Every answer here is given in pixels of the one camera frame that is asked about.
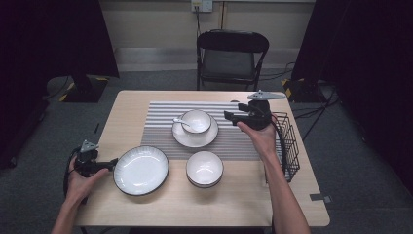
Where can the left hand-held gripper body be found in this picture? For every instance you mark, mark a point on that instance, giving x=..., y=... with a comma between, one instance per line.
x=87, y=162

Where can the white bowl dark rim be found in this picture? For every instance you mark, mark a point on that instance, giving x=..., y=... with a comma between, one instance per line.
x=204, y=167
x=204, y=186
x=198, y=121

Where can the dark curtain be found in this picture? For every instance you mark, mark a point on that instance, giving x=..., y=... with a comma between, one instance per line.
x=373, y=48
x=48, y=32

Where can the person's left hand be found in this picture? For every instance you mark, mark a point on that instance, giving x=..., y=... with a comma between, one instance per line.
x=79, y=188

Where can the dark round table grommet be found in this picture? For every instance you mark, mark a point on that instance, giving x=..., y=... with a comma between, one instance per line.
x=234, y=101

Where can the round grey floor base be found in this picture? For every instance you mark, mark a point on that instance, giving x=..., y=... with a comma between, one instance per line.
x=55, y=86

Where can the black stand base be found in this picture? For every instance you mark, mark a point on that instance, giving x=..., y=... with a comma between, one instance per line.
x=84, y=92
x=302, y=92

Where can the grey tape strip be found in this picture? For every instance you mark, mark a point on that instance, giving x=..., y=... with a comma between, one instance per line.
x=319, y=197

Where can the ceramic soup spoon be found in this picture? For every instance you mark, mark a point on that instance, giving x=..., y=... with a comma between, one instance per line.
x=178, y=121

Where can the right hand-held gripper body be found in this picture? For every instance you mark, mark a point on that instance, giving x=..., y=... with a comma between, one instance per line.
x=258, y=115

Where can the white plate dark rim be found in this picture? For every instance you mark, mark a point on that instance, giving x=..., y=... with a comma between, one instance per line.
x=195, y=141
x=141, y=170

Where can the black folding chair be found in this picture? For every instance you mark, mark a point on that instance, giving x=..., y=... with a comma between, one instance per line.
x=232, y=42

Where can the small black floor strip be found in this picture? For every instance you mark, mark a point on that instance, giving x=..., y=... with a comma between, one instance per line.
x=96, y=128

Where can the person's right hand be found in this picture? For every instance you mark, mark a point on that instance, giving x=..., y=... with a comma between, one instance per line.
x=266, y=141

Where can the white wall outlet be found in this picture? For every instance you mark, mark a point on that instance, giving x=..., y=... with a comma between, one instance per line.
x=206, y=6

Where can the grey striped placemat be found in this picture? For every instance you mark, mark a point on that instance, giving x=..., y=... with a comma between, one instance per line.
x=159, y=143

